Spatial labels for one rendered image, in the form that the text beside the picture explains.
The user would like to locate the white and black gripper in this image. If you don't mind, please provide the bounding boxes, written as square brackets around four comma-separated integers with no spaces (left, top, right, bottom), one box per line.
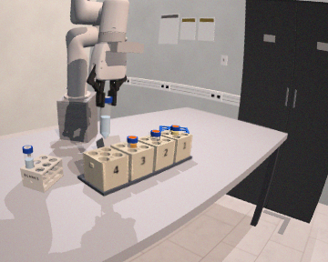
[87,42,127,107]

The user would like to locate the beige tube rack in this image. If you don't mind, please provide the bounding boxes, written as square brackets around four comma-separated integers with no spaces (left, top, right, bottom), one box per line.
[20,154,64,193]

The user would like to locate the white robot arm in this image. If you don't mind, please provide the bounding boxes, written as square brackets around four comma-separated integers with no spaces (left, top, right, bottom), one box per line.
[65,0,144,101]

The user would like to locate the beige bucket adapter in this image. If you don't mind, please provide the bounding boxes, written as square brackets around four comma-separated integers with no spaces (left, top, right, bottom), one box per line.
[161,130,192,163]
[83,146,128,192]
[110,141,154,181]
[138,135,176,171]

